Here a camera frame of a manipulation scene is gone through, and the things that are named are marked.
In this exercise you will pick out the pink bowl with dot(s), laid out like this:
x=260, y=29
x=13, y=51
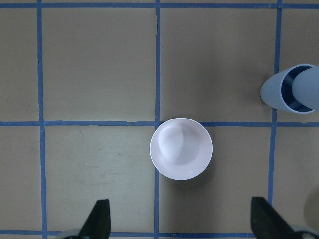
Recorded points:
x=181, y=149

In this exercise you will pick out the blue cup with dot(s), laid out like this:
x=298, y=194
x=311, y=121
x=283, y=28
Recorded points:
x=305, y=88
x=277, y=90

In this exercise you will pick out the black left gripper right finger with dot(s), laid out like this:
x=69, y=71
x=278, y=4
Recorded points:
x=266, y=223

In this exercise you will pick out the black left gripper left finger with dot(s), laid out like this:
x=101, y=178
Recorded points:
x=98, y=223

